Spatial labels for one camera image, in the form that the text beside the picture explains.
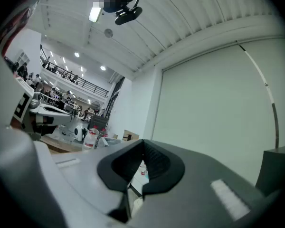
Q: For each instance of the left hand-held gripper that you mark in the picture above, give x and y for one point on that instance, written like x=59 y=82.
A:
x=21 y=108

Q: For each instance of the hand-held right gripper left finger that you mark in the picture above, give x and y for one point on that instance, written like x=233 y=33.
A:
x=80 y=186

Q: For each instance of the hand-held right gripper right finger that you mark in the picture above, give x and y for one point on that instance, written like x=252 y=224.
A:
x=192 y=193

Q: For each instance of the white rounded device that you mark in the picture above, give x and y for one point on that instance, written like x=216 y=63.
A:
x=78 y=132

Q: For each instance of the standing fan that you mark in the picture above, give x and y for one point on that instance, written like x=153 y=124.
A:
x=96 y=106

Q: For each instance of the black balcony railing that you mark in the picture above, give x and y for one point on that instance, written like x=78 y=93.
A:
x=85 y=83

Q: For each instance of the clear water bottle red cap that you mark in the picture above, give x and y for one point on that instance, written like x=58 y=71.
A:
x=103 y=134
x=90 y=139

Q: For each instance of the dark grey ribbed case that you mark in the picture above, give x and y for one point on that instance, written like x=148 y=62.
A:
x=98 y=122

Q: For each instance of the cardboard box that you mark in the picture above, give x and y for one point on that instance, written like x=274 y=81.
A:
x=130 y=135

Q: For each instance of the black cabinet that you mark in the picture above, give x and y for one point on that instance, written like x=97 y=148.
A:
x=275 y=167

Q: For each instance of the large white roller screen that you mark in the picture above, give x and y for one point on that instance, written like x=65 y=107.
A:
x=216 y=108

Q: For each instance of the round ceiling smoke detector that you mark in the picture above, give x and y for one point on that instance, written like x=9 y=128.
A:
x=108 y=33

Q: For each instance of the person's red clothing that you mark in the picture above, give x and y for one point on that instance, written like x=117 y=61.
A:
x=14 y=25

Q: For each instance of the rectangular ceiling light panel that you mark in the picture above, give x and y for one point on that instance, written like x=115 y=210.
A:
x=95 y=14

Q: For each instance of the thin screen edge strip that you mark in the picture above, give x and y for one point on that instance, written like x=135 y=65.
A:
x=276 y=125

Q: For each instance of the black head-mounted camera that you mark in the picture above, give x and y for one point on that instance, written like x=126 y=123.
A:
x=128 y=16

